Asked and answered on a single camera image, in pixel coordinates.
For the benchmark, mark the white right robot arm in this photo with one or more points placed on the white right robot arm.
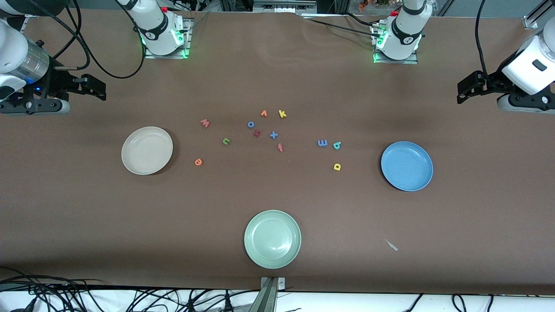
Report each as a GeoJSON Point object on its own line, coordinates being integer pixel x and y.
{"type": "Point", "coordinates": [156, 26]}

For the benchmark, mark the pink foam letter w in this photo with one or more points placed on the pink foam letter w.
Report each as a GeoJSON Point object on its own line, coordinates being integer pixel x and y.
{"type": "Point", "coordinates": [205, 123]}

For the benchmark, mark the blue plate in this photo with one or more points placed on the blue plate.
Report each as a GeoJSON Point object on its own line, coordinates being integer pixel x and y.
{"type": "Point", "coordinates": [406, 166]}

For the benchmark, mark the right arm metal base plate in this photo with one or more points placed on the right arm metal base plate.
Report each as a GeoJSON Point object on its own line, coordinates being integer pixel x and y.
{"type": "Point", "coordinates": [184, 47]}

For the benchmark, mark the blue foam letter m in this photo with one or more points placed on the blue foam letter m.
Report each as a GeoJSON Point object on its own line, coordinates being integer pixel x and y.
{"type": "Point", "coordinates": [322, 143]}

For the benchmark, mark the aluminium profile rail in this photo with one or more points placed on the aluminium profile rail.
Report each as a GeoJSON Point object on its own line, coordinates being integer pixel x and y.
{"type": "Point", "coordinates": [535, 19]}

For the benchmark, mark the metal table edge bracket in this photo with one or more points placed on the metal table edge bracket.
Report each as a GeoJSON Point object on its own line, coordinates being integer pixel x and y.
{"type": "Point", "coordinates": [271, 294]}

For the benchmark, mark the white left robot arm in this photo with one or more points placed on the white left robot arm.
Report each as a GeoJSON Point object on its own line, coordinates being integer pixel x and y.
{"type": "Point", "coordinates": [405, 26]}

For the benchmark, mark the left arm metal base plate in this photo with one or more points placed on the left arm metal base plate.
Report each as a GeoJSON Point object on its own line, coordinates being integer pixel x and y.
{"type": "Point", "coordinates": [414, 60]}

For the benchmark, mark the green plate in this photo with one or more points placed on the green plate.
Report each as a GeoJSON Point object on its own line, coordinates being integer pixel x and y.
{"type": "Point", "coordinates": [272, 239]}

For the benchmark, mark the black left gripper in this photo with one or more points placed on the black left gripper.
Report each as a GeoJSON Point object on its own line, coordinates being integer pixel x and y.
{"type": "Point", "coordinates": [493, 81]}

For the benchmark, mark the grey metal frame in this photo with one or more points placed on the grey metal frame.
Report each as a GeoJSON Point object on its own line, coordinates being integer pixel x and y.
{"type": "Point", "coordinates": [284, 5]}

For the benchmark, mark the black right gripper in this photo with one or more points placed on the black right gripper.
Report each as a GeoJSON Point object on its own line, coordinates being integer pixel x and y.
{"type": "Point", "coordinates": [58, 81]}

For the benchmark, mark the beige brown plate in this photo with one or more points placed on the beige brown plate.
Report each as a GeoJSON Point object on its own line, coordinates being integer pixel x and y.
{"type": "Point", "coordinates": [146, 151]}

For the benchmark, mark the green foam letter u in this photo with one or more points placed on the green foam letter u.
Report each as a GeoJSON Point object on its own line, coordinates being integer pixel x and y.
{"type": "Point", "coordinates": [226, 141]}

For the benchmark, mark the small white paper scrap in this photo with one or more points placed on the small white paper scrap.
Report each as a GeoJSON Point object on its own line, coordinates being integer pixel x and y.
{"type": "Point", "coordinates": [391, 245]}

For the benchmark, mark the brown table cover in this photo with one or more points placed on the brown table cover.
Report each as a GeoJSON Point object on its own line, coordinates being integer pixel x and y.
{"type": "Point", "coordinates": [277, 78]}

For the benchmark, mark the orange background object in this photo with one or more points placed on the orange background object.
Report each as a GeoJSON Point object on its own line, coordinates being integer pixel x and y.
{"type": "Point", "coordinates": [363, 4]}

